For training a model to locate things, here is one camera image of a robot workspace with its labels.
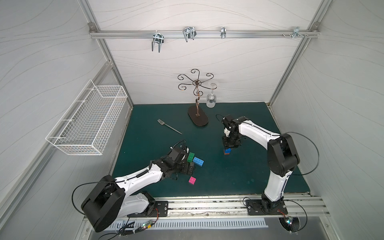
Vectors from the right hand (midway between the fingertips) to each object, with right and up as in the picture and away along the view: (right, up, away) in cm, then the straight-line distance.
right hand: (227, 146), depth 91 cm
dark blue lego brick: (0, -2, -1) cm, 2 cm away
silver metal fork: (-44, +14, +18) cm, 49 cm away
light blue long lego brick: (-18, -8, -3) cm, 20 cm away
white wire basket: (-71, +14, -22) cm, 75 cm away
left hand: (-23, -10, -7) cm, 26 cm away
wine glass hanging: (-9, +31, +4) cm, 32 cm away
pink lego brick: (-22, -17, -9) cm, 29 cm away
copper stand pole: (-19, +35, +2) cm, 39 cm away
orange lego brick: (0, -4, 0) cm, 4 cm away
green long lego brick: (-23, -6, -1) cm, 24 cm away
